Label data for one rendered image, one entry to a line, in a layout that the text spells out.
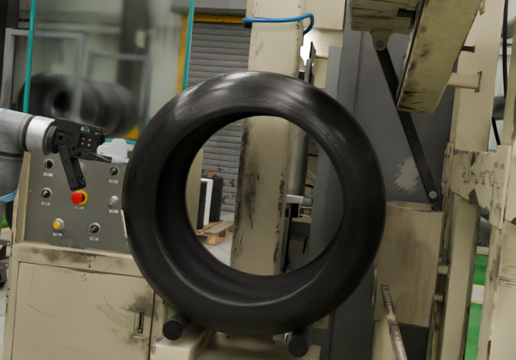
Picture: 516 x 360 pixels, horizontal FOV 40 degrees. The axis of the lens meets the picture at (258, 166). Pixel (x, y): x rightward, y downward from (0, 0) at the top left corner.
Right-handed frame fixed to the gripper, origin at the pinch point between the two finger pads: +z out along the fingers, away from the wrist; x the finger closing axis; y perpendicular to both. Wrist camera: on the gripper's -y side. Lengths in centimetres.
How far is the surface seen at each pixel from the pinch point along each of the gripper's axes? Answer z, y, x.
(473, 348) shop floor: 162, -107, 336
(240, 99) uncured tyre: 25.0, 20.0, -12.6
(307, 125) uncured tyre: 40.1, 17.4, -12.9
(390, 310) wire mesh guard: 66, -18, -9
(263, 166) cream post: 28.5, 4.7, 25.3
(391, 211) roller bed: 63, 1, 18
